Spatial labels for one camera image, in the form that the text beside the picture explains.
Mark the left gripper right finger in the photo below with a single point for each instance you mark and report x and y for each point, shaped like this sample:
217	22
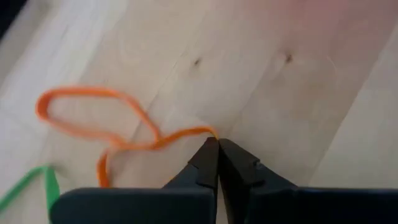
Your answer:
280	207

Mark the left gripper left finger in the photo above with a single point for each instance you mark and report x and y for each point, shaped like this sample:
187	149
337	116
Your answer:
140	207

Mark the orange rubber band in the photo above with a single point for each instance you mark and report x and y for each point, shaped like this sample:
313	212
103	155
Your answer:
77	91

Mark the green rubber band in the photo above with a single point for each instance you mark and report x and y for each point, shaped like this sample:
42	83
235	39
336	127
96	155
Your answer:
52	186

